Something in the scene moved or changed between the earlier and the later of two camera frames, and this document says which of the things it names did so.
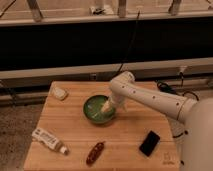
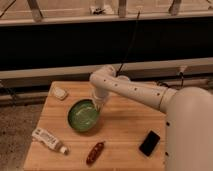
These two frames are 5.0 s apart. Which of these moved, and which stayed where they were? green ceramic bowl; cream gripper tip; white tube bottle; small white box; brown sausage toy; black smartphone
Moved: green ceramic bowl; cream gripper tip
Stayed: brown sausage toy; white tube bottle; black smartphone; small white box
